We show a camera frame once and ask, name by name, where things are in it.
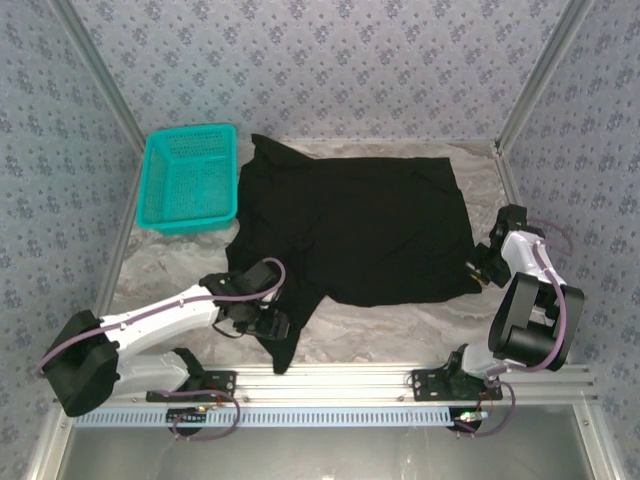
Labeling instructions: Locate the aluminium lower frame bar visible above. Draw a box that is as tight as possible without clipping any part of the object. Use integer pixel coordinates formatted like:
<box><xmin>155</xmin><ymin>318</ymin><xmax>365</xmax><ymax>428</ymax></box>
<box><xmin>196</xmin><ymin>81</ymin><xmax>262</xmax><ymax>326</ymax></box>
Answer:
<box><xmin>574</xmin><ymin>402</ymin><xmax>626</xmax><ymax>480</ymax></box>
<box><xmin>24</xmin><ymin>407</ymin><xmax>76</xmax><ymax>480</ymax></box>

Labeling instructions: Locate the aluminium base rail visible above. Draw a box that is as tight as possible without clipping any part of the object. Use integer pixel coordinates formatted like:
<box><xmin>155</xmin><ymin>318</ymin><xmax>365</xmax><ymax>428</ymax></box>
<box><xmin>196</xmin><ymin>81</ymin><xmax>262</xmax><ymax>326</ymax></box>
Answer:
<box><xmin>53</xmin><ymin>363</ymin><xmax>599</xmax><ymax>404</ymax></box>

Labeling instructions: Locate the teal plastic basket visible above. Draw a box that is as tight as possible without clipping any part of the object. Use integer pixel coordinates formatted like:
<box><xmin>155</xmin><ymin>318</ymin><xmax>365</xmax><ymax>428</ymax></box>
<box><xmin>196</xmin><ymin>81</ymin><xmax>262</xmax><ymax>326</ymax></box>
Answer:
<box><xmin>135</xmin><ymin>123</ymin><xmax>239</xmax><ymax>238</ymax></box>

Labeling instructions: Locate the slotted white cable duct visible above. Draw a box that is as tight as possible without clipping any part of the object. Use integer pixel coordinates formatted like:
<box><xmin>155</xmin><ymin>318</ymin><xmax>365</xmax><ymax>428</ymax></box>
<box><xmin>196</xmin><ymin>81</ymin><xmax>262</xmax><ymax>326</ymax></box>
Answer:
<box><xmin>74</xmin><ymin>405</ymin><xmax>464</xmax><ymax>428</ymax></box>

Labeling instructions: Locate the black t-shirt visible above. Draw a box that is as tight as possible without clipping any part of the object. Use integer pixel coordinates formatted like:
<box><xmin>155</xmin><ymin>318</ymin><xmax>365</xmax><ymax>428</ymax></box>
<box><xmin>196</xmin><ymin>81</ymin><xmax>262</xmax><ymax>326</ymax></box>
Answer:
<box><xmin>223</xmin><ymin>132</ymin><xmax>485</xmax><ymax>376</ymax></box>

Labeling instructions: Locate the aluminium frame post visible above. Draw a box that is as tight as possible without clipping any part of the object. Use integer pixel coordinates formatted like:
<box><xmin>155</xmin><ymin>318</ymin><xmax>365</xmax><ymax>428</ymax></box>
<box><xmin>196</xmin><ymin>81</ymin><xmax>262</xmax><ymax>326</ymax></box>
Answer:
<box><xmin>492</xmin><ymin>0</ymin><xmax>599</xmax><ymax>156</ymax></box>
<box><xmin>49</xmin><ymin>0</ymin><xmax>150</xmax><ymax>151</ymax></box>

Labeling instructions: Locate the small black circuit board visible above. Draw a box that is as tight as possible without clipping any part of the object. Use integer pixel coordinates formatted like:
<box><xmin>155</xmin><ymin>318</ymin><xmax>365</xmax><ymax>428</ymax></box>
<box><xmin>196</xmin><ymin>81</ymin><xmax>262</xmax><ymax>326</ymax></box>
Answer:
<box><xmin>449</xmin><ymin>408</ymin><xmax>487</xmax><ymax>431</ymax></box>
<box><xmin>166</xmin><ymin>408</ymin><xmax>209</xmax><ymax>427</ymax></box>

